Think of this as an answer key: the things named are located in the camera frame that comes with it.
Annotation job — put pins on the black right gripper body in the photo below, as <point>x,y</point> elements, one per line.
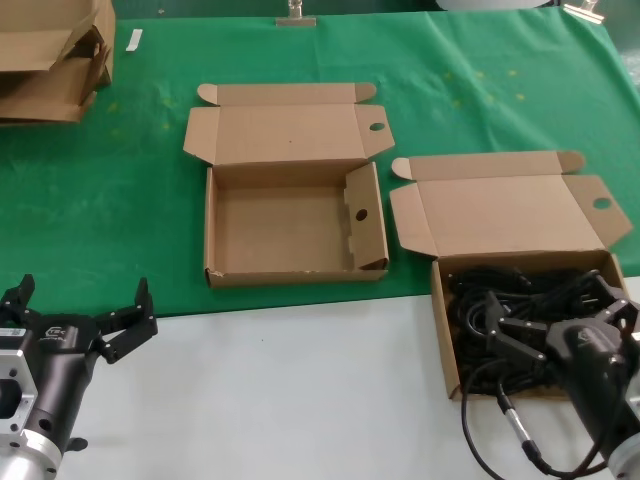
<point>592,360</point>

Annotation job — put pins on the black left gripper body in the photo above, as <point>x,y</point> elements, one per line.
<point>65,360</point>

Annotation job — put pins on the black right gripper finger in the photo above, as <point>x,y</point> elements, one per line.
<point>517,340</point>
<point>620,310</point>

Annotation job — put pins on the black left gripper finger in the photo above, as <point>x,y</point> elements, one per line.
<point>132,322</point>
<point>17,305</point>

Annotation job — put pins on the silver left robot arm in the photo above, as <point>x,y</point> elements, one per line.
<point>25,460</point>

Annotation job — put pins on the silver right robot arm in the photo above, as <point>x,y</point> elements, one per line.
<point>630,460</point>

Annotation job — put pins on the open cardboard box plain lid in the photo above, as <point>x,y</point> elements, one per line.
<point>500,215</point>

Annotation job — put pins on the open cardboard box dotted lid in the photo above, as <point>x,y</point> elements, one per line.
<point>280,225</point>

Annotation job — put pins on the open stacked cardboard box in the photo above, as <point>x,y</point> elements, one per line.
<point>100,15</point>
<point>40,95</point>

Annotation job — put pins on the green table cloth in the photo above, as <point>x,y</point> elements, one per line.
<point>100,200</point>

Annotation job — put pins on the white label strip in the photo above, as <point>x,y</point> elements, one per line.
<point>134,40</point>

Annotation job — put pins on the silver binder clip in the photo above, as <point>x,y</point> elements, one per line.
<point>585,12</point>

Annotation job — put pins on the silver metal table clamp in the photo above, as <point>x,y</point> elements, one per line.
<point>296,21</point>

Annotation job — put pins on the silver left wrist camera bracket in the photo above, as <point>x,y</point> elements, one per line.
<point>15,360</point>

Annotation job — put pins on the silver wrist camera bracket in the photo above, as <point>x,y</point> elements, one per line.
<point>636,390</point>
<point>15,360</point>

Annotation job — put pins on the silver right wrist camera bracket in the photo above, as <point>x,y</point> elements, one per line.
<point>636,390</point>

